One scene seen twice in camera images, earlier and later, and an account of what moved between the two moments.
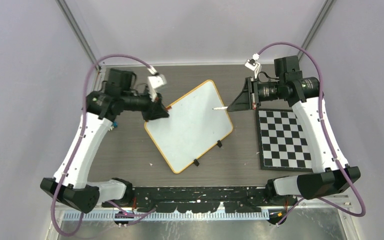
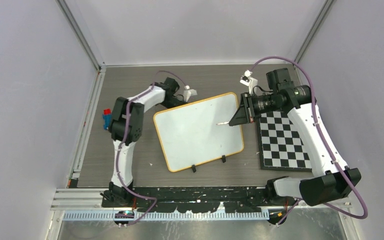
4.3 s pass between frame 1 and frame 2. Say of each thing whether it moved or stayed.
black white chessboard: stayed
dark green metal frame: stayed
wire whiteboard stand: moved
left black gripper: moved
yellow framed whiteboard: moved
